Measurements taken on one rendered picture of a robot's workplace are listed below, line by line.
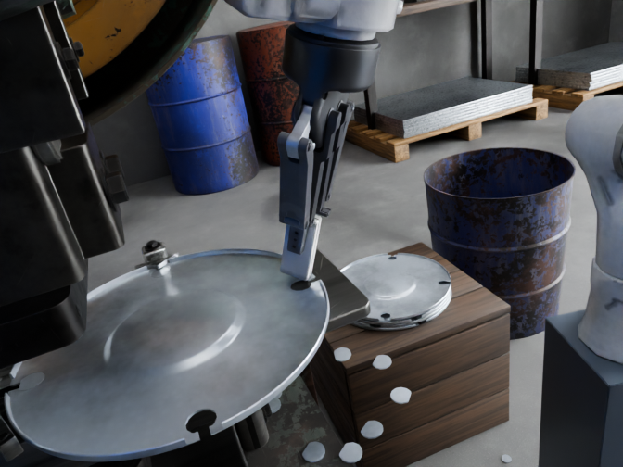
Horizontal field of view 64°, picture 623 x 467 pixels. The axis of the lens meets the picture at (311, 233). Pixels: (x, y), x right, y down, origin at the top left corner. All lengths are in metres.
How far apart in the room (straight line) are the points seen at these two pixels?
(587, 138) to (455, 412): 0.72
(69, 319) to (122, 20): 0.47
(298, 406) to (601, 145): 0.54
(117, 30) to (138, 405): 0.49
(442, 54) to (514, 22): 0.76
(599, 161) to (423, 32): 3.71
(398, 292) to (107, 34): 0.80
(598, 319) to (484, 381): 0.44
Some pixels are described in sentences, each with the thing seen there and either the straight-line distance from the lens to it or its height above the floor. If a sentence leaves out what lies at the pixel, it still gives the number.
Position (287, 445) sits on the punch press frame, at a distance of 0.54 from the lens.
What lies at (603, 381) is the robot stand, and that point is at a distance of 0.90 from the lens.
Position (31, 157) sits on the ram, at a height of 0.98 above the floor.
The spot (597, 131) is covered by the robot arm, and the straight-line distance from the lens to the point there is 0.82.
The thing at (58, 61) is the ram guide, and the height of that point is 1.03.
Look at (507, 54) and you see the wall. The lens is 5.01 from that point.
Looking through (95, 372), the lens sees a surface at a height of 0.78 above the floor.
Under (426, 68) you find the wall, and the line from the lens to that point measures 4.50.
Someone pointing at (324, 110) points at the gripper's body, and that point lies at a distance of 0.40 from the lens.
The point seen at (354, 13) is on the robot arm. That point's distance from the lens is 0.38.
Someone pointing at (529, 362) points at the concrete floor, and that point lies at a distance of 1.60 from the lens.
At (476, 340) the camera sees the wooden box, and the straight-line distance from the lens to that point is 1.19.
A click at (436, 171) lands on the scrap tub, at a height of 0.45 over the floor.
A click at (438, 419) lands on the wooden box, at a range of 1.28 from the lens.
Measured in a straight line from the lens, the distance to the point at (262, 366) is 0.42.
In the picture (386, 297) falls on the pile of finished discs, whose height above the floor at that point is 0.38.
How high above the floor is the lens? 1.04
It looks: 26 degrees down
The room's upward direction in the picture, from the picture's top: 10 degrees counter-clockwise
